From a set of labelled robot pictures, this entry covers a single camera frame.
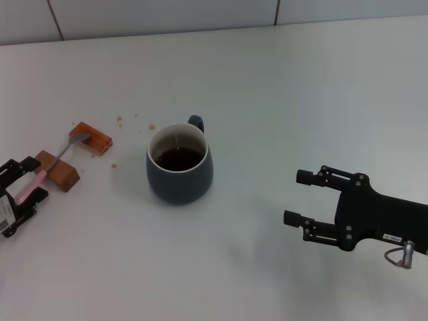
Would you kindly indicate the glossy orange wooden block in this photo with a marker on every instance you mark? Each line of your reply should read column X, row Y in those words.
column 97, row 140

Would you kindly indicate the dark coffee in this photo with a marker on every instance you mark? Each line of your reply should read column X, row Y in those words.
column 179, row 160

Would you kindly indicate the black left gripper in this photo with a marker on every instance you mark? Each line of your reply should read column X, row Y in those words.
column 6, row 210

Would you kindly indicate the grey ceramic cup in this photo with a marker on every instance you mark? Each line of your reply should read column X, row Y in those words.
column 180, row 187

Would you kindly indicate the matte brown wooden block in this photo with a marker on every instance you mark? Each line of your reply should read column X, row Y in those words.
column 63, row 174

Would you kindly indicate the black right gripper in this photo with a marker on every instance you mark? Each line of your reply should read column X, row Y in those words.
column 368, row 214

